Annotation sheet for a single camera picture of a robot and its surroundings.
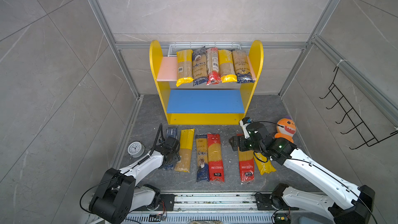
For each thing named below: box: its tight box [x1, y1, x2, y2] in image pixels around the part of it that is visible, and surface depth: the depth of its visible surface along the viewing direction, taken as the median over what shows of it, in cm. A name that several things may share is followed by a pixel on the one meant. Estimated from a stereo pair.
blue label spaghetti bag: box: [192, 46, 209, 87], surface depth 74 cm
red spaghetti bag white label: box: [206, 47, 222, 86], surface depth 71 cm
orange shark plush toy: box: [274, 115, 297, 144], surface depth 94 cm
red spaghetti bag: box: [207, 132, 225, 183], surface depth 87 cm
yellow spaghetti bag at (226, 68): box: [217, 49, 238, 84], surface depth 75 cm
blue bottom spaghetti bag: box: [231, 49, 256, 84], surface depth 74 cm
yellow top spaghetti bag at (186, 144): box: [174, 128, 196, 173], surface depth 91 cm
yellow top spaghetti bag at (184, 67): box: [176, 49, 195, 87], surface depth 74 cm
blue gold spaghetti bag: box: [195, 134, 210, 182], surface depth 87 cm
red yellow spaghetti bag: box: [237, 146, 255, 183], surface depth 83 cm
